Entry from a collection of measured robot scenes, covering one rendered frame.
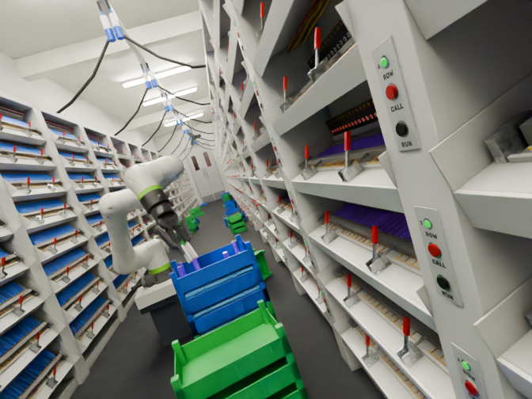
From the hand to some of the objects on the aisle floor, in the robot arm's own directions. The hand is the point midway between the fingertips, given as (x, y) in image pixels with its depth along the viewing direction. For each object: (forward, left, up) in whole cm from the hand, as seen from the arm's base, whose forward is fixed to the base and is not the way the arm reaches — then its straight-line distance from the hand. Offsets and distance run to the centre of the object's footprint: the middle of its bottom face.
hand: (188, 252), depth 109 cm
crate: (+54, +86, -57) cm, 116 cm away
